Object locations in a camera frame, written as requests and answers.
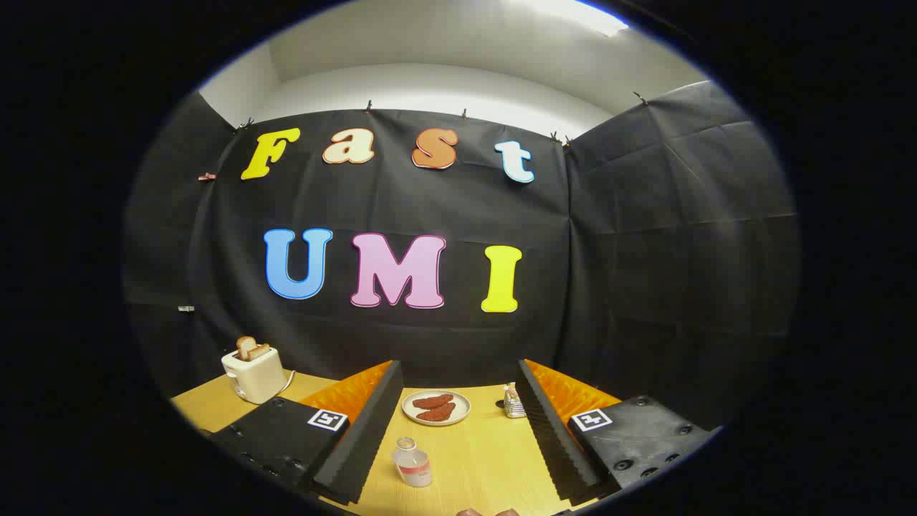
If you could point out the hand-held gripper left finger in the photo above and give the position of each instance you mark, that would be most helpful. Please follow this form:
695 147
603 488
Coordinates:
362 444

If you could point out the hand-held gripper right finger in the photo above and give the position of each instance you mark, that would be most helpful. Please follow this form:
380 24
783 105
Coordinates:
555 437

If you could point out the clear juice bottle pink label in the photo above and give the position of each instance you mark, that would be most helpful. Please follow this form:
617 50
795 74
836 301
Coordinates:
414 467

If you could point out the brown meat patty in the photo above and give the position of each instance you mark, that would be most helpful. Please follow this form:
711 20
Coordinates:
432 400
437 413

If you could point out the wooden table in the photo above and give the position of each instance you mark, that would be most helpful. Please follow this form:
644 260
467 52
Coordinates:
476 459

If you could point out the white round plate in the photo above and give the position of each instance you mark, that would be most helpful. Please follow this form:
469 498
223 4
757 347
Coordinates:
462 406

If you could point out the cream toaster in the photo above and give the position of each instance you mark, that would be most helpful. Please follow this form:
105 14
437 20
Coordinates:
254 376

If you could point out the toast slice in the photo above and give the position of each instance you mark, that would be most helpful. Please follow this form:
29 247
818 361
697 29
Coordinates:
259 351
245 347

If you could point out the black backdrop cloth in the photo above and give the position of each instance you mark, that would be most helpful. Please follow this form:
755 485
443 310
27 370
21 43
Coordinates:
430 204

